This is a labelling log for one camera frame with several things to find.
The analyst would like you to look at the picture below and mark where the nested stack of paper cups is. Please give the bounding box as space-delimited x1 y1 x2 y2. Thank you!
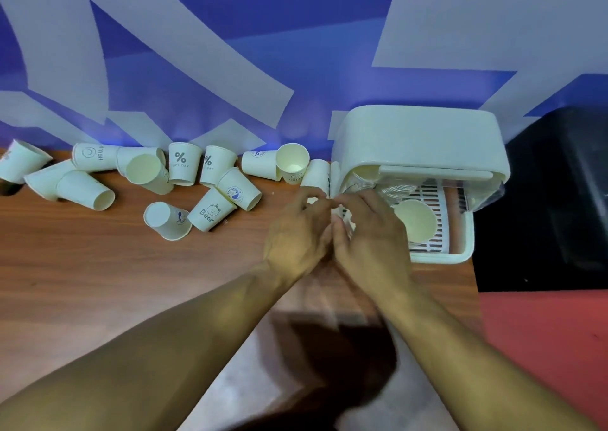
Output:
351 164 420 206

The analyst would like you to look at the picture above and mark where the row of printed paper cups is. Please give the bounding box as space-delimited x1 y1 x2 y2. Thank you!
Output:
0 139 332 242

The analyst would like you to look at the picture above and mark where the person's right hand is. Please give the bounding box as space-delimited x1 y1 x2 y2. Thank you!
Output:
330 189 415 300

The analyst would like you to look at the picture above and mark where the white slatted drain tray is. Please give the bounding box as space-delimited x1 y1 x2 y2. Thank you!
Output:
377 181 453 254

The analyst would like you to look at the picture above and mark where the person's left forearm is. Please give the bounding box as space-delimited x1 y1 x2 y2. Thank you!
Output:
0 262 291 431

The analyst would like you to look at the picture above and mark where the plain white paper cup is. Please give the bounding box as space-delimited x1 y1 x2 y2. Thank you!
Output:
393 200 438 245
305 197 357 236

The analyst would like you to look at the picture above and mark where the person's right forearm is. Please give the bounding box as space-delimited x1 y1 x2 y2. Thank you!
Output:
370 281 600 431

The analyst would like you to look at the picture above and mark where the white plastic cup storage box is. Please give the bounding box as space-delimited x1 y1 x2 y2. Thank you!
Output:
329 105 512 265

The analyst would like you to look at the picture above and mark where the person's left hand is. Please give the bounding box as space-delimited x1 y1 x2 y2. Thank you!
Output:
263 186 334 281

